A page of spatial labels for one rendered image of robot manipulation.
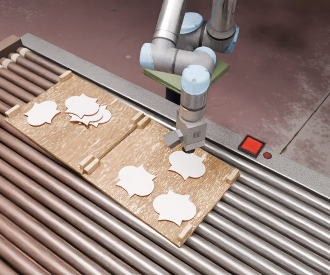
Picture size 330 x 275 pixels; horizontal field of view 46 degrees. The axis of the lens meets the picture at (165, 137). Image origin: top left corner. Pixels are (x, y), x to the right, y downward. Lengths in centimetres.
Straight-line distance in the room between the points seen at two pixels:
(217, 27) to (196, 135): 55
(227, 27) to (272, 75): 176
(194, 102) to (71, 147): 54
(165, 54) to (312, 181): 67
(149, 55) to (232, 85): 202
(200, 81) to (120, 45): 249
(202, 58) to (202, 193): 44
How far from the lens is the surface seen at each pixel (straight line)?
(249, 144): 147
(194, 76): 105
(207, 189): 131
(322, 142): 289
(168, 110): 157
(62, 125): 152
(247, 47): 357
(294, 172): 145
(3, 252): 129
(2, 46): 195
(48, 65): 184
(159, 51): 117
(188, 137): 117
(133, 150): 140
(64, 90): 166
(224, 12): 152
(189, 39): 167
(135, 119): 147
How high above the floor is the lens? 201
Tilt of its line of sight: 48 degrees down
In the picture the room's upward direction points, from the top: 2 degrees clockwise
